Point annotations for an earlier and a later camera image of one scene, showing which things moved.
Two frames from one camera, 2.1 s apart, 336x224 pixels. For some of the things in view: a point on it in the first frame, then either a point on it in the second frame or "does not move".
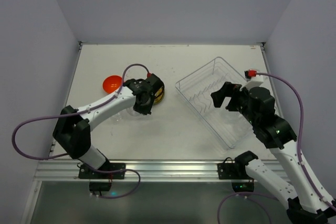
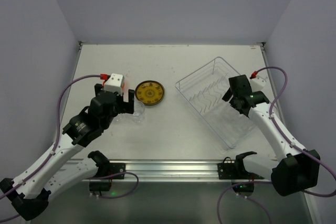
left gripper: [156, 85] -> [122, 102]
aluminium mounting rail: [147, 171] does not move
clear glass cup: [121, 116] does not move
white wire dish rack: [197, 87] does not move
